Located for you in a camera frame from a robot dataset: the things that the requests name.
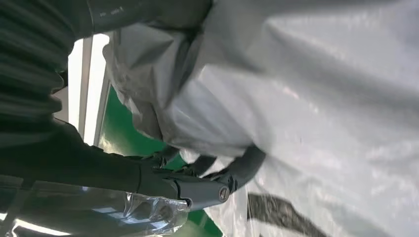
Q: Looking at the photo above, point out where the green conveyor belt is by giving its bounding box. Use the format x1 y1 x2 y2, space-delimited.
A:
97 85 224 237

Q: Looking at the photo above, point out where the white conveyor side rail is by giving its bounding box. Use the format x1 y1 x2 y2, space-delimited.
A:
52 33 113 147

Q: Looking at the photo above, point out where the ribbed grey right arm sleeve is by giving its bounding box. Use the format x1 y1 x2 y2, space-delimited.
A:
0 0 89 150

